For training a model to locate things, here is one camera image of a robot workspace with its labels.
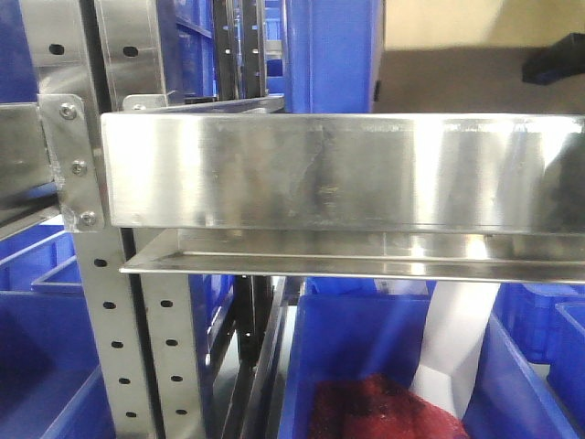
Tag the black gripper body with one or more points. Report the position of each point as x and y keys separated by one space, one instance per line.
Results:
x=563 y=59

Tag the tall brown cardboard box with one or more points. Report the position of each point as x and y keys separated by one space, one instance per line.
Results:
x=467 y=56

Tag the stainless steel shelf front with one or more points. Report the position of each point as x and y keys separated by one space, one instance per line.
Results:
x=478 y=197

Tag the perforated steel shelf upright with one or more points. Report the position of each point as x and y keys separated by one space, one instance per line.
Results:
x=118 y=55

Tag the blue bin upper centre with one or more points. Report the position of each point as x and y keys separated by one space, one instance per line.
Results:
x=331 y=55

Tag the blue bin lower right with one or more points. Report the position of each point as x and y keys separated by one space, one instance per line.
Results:
x=546 y=321

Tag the blue bin with red mesh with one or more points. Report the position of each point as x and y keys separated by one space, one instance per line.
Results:
x=343 y=337

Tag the red mesh bag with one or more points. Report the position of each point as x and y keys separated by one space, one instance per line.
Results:
x=377 y=407

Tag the blue bin upper left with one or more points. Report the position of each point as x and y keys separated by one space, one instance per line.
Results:
x=18 y=76

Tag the blue bin lower left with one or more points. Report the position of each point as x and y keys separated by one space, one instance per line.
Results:
x=51 y=384

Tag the steel bolted corner bracket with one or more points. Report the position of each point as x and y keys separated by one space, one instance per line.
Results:
x=71 y=155

